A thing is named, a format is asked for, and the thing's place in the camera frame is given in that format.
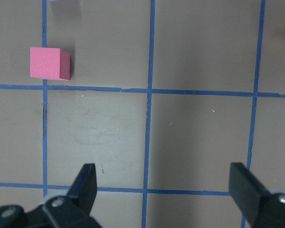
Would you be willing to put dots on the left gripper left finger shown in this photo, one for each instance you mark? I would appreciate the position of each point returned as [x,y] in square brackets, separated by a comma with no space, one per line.
[72,210]

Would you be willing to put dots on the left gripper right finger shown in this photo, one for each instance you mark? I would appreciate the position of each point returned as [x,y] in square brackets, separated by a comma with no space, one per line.
[262,208]

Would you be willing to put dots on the red foam block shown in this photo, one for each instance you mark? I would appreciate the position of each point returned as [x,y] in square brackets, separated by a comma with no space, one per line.
[49,63]

